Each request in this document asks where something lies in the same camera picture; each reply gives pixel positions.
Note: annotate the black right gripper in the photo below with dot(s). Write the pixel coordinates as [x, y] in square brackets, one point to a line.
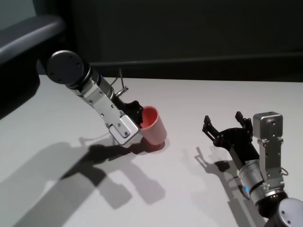
[237, 141]

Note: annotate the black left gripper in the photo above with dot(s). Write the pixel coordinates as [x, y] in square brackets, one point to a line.
[131, 108]

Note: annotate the pink plastic cup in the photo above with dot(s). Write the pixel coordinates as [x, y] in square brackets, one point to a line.
[156, 132]

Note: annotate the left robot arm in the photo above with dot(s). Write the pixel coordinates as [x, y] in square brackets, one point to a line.
[65, 67]

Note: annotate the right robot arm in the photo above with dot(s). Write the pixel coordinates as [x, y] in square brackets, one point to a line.
[252, 175]

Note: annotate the grey metal handrail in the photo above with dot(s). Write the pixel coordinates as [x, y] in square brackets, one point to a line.
[189, 63]

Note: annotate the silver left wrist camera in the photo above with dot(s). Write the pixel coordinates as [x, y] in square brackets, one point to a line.
[123, 132]

